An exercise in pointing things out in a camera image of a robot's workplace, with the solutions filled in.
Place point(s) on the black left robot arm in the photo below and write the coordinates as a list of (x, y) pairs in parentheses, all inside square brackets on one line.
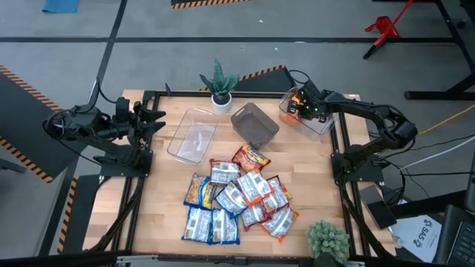
[(81, 126)]

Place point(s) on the snake plant in white pot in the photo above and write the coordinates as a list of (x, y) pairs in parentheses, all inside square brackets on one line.
[(221, 85)]

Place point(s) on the large black hazard-striped mat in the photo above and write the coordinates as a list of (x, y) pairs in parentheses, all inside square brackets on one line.
[(26, 122)]

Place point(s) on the orange Maruchan noodle packet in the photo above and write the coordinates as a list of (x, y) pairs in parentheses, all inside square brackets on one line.
[(280, 223), (287, 116), (254, 186)]

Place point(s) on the red metal stand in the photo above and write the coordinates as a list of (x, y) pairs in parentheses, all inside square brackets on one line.
[(384, 27)]

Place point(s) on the blue floor mat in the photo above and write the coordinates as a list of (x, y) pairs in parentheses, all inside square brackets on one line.
[(61, 5)]

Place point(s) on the black laptop keyboard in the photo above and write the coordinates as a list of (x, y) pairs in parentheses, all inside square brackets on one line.
[(460, 239)]

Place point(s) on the grey translucent plastic bin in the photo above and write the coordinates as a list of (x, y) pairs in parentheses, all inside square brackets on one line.
[(255, 126)]

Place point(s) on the clear plastic bin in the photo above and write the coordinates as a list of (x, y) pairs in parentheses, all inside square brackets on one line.
[(323, 128), (193, 135)]

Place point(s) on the narrow hazard-striped black strip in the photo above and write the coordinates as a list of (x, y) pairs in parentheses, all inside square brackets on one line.
[(79, 211)]

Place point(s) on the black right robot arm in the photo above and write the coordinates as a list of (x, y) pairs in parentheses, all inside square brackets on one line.
[(389, 126)]

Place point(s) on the black desk foot bar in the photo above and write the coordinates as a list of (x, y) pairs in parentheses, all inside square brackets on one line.
[(426, 207)]

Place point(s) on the flat black box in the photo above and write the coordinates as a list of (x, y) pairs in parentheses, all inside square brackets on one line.
[(378, 207)]

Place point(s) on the black hazard-striped floor mat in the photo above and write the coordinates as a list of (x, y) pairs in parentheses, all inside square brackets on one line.
[(208, 3)]

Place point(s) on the black hazard-striped ramp mat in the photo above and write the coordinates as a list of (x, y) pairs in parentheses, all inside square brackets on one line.
[(271, 81)]

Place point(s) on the black desk leg frame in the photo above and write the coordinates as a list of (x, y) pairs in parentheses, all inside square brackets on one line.
[(451, 37)]

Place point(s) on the white printed paper sheet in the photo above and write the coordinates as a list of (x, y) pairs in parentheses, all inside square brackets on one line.
[(417, 237)]

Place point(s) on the fuzzy pale green plant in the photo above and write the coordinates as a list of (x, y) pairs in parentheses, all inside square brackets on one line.
[(327, 241)]

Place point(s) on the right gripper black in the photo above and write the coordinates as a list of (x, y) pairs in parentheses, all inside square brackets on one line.
[(311, 104)]

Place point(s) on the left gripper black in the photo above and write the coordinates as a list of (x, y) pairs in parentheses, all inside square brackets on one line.
[(128, 120)]

